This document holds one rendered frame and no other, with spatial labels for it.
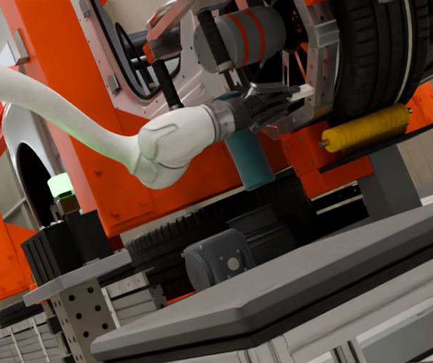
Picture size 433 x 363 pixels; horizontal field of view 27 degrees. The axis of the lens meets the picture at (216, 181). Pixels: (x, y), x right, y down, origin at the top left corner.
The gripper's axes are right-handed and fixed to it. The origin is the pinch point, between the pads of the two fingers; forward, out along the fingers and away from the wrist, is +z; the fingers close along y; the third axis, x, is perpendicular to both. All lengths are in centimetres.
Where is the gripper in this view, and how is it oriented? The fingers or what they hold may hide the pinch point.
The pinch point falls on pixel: (298, 92)
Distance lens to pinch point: 214.2
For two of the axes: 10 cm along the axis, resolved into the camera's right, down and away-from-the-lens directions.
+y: 0.0, -8.1, -5.9
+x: -5.4, -5.0, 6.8
